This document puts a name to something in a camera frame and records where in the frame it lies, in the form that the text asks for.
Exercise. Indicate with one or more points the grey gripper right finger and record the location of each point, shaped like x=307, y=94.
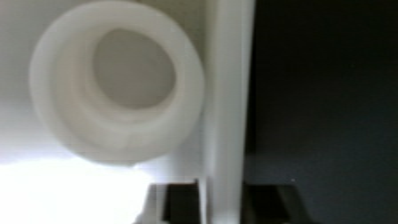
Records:
x=273, y=205

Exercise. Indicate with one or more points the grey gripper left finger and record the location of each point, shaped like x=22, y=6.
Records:
x=172, y=204

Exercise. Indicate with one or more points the white square tabletop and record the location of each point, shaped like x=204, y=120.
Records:
x=124, y=109

